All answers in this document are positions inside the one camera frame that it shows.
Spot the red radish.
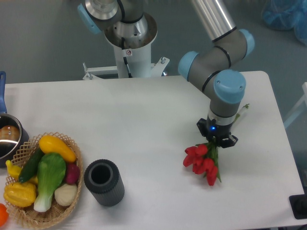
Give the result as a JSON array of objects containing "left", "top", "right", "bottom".
[{"left": 65, "top": 163, "right": 80, "bottom": 184}]

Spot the red tulip bouquet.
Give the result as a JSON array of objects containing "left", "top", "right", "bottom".
[{"left": 183, "top": 138, "right": 221, "bottom": 186}]

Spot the black device at table edge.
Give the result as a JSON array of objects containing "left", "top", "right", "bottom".
[{"left": 289, "top": 194, "right": 307, "bottom": 219}]

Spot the yellow squash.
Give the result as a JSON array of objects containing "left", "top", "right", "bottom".
[{"left": 38, "top": 135, "right": 77, "bottom": 163}]

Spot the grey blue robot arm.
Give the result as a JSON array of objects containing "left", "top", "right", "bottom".
[{"left": 77, "top": 0, "right": 255, "bottom": 148}]

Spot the black cable on pedestal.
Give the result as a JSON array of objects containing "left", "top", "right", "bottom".
[{"left": 120, "top": 37, "right": 133, "bottom": 79}]

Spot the white garlic bulb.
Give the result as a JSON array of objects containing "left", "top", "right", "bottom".
[{"left": 54, "top": 184, "right": 77, "bottom": 207}]

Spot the orange bell pepper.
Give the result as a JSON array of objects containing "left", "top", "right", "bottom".
[{"left": 0, "top": 203, "right": 9, "bottom": 227}]

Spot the yellow bell pepper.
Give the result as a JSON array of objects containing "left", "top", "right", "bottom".
[{"left": 3, "top": 182, "right": 36, "bottom": 207}]

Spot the yellow gourd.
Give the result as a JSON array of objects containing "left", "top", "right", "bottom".
[{"left": 5, "top": 160, "right": 38, "bottom": 185}]

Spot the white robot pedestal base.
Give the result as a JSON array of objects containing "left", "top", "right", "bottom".
[{"left": 83, "top": 13, "right": 170, "bottom": 80}]

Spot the green cucumber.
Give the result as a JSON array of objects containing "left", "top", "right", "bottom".
[{"left": 18, "top": 147, "right": 45, "bottom": 183}]

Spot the green bok choy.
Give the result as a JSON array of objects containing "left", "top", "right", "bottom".
[{"left": 34, "top": 153, "right": 66, "bottom": 213}]

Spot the blue handled steel pot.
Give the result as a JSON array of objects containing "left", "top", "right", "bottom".
[{"left": 0, "top": 71, "right": 29, "bottom": 168}]

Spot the dark grey ribbed vase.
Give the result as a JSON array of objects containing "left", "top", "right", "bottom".
[{"left": 83, "top": 159, "right": 125, "bottom": 207}]

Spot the white frame at right edge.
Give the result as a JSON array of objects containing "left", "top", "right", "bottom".
[{"left": 283, "top": 82, "right": 307, "bottom": 129}]

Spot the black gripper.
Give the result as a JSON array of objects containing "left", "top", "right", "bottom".
[{"left": 197, "top": 118, "right": 238, "bottom": 148}]

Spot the woven wicker basket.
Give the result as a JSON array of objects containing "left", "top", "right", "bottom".
[{"left": 4, "top": 132, "right": 83, "bottom": 230}]

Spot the blue plastic bag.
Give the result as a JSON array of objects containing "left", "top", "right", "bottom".
[{"left": 261, "top": 0, "right": 307, "bottom": 45}]

